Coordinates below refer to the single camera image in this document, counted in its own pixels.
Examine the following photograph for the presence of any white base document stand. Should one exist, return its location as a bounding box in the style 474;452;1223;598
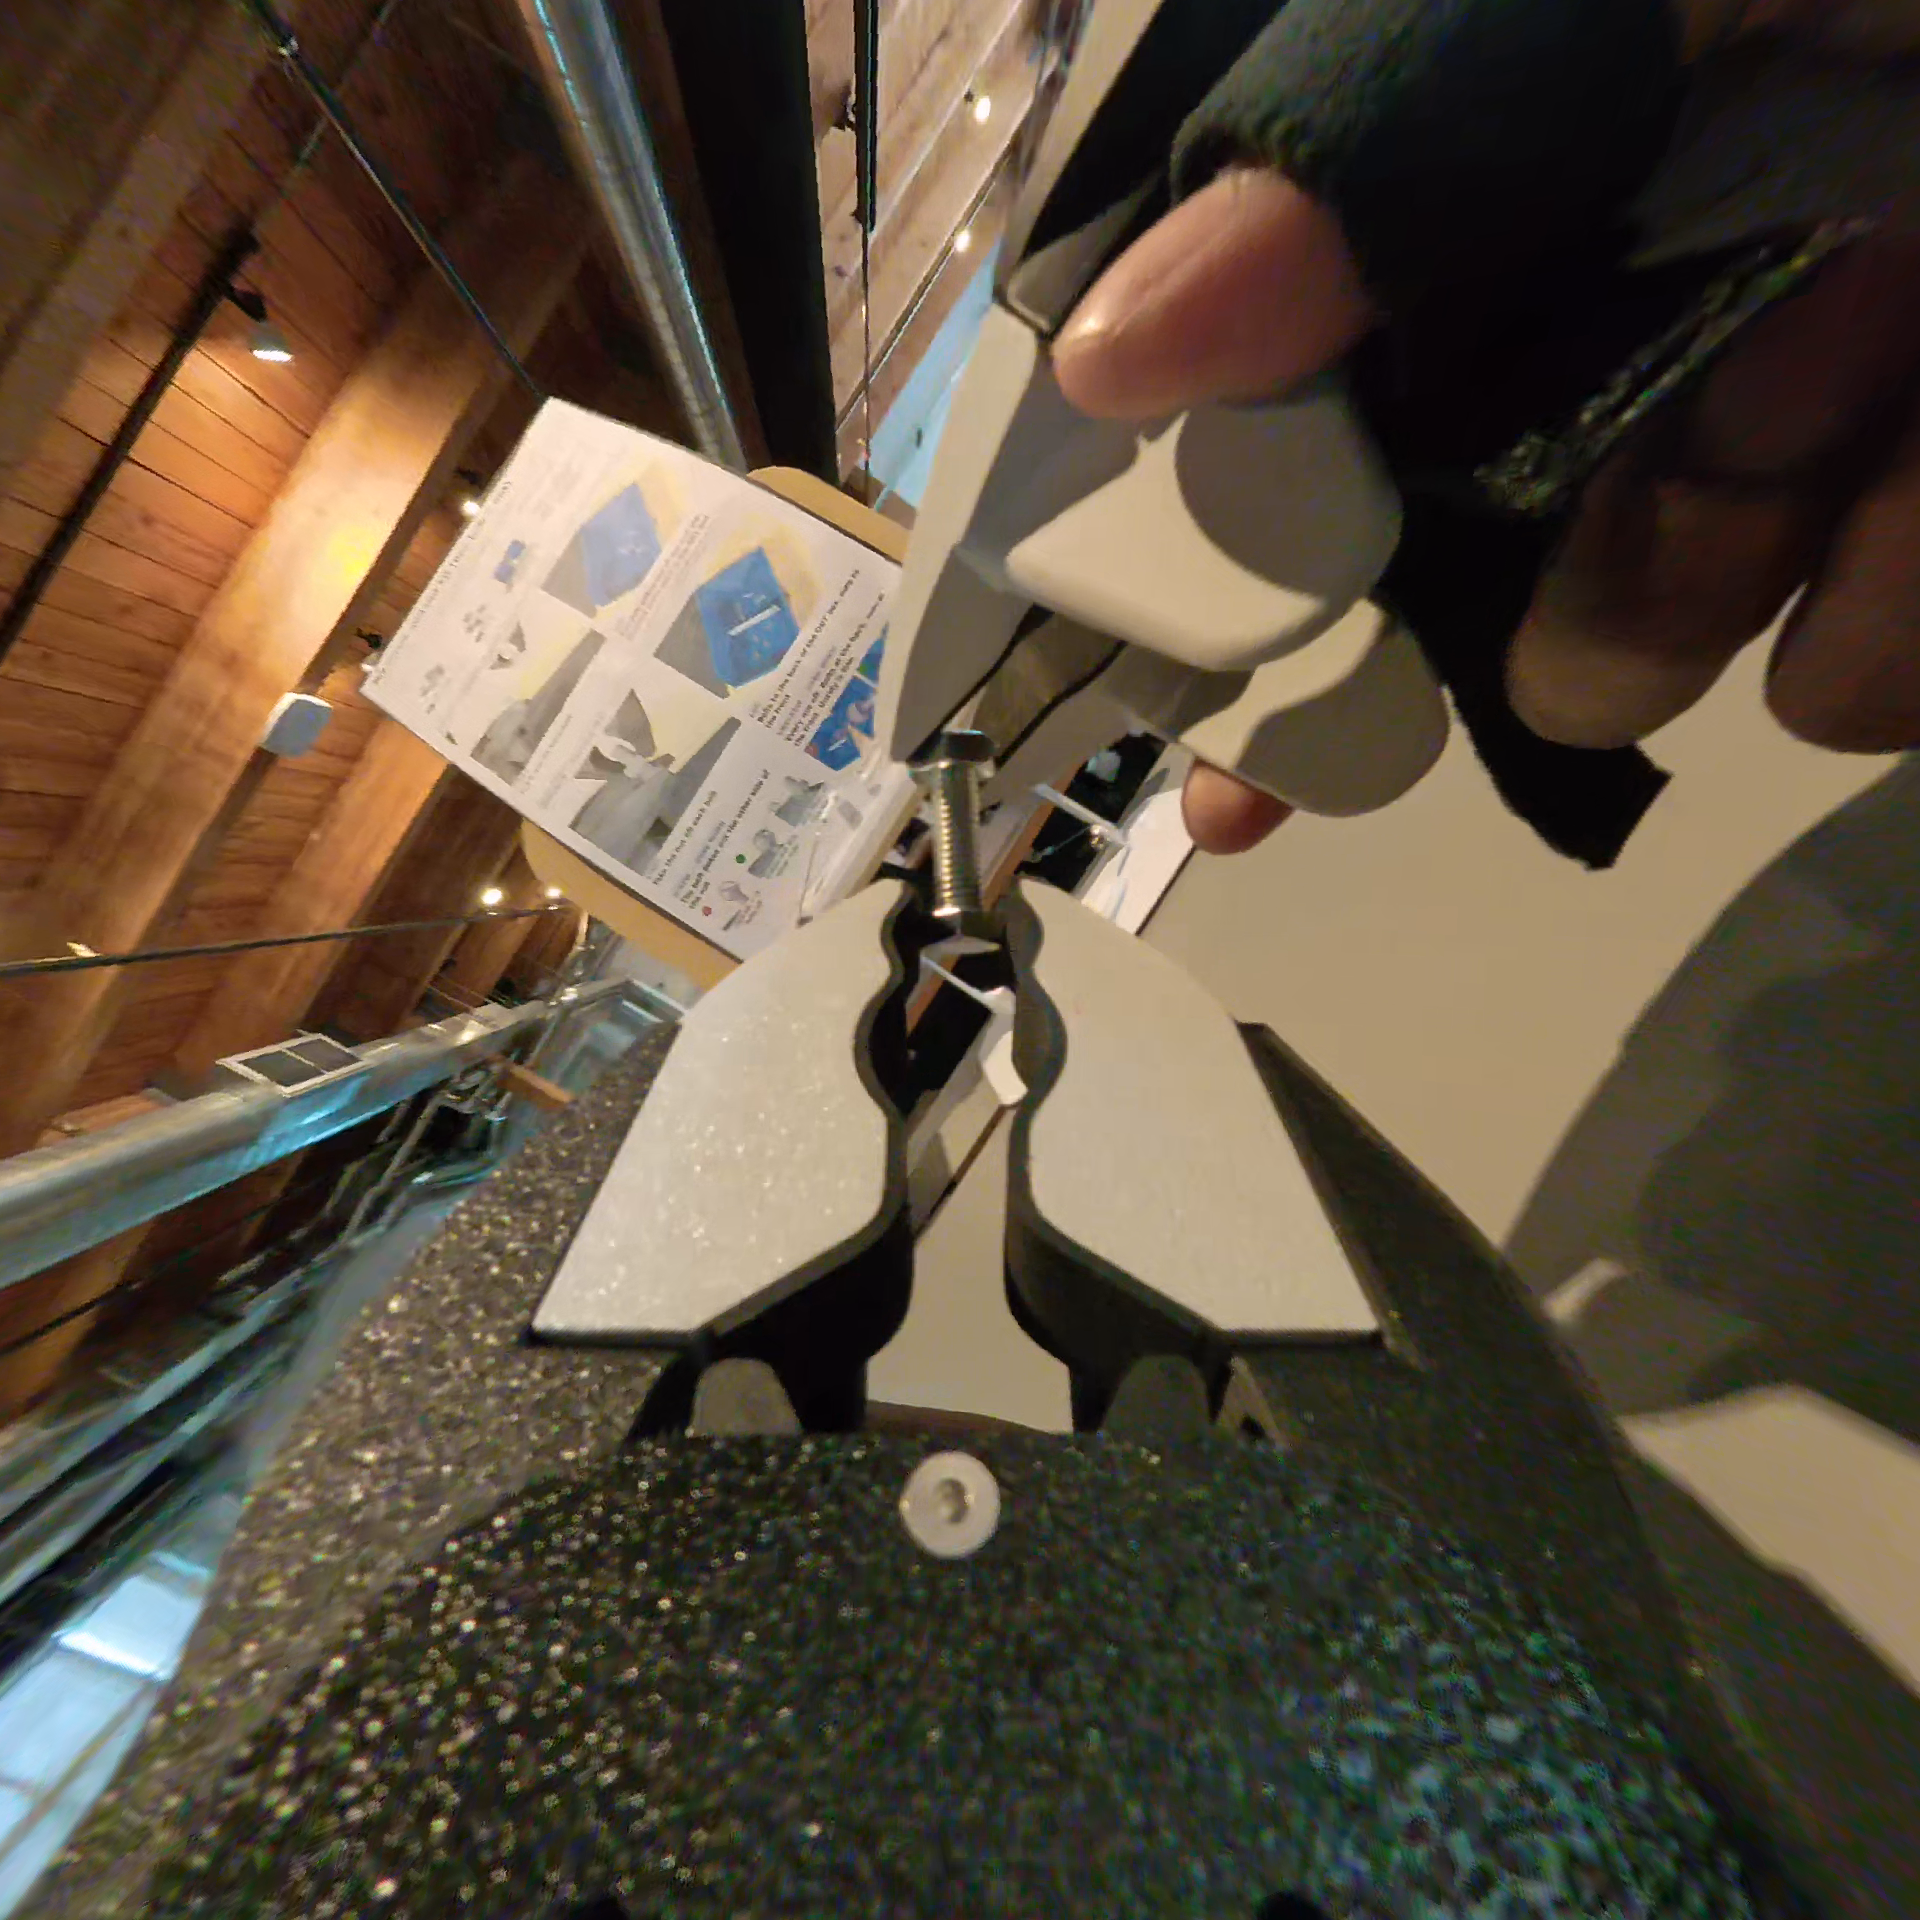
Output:
359;395;920;979

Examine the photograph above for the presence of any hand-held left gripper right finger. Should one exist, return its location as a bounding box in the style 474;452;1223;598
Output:
996;874;1381;1387

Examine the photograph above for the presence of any metal bolt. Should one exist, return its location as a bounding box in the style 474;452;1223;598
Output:
909;729;996;925

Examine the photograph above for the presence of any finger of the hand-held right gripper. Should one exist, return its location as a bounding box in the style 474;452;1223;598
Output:
885;299;1087;762

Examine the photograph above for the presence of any silver spiral air duct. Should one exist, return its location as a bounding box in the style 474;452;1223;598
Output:
510;0;752;475

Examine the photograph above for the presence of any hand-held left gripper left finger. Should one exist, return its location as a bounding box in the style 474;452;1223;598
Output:
534;879;926;1387

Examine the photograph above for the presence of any grey metal rail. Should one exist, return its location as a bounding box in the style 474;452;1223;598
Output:
0;976;647;1291

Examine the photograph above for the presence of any person's right hand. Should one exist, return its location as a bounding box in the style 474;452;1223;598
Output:
1049;0;1920;871

